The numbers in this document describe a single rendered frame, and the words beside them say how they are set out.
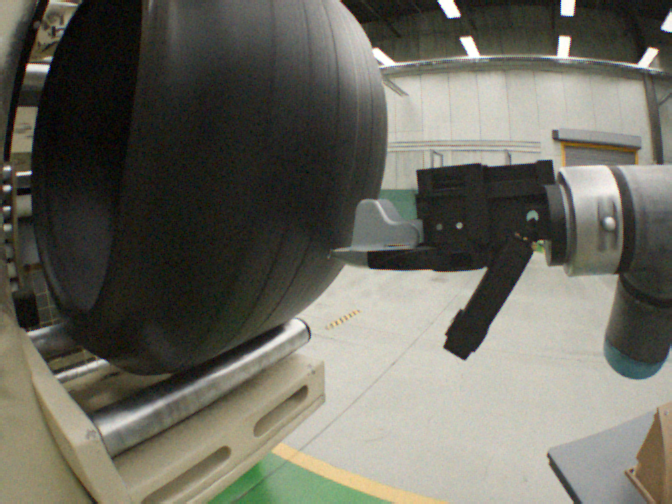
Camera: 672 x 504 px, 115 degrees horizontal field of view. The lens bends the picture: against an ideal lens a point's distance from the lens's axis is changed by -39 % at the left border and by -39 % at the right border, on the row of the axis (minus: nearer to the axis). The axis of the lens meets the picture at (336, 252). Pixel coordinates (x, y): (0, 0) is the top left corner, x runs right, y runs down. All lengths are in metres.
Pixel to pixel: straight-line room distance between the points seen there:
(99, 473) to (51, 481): 0.14
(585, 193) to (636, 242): 0.06
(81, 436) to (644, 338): 0.46
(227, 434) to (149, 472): 0.10
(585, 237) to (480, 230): 0.08
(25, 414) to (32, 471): 0.07
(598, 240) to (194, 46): 0.30
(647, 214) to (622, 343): 0.14
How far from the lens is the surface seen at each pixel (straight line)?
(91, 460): 0.28
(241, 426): 0.39
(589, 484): 0.76
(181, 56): 0.23
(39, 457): 0.40
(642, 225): 0.28
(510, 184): 0.28
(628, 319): 0.35
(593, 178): 0.28
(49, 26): 0.84
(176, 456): 0.35
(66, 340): 0.58
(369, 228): 0.30
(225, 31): 0.23
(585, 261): 0.27
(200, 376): 0.37
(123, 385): 0.62
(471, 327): 0.29
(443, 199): 0.27
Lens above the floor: 1.09
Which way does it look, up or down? 9 degrees down
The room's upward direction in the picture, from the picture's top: straight up
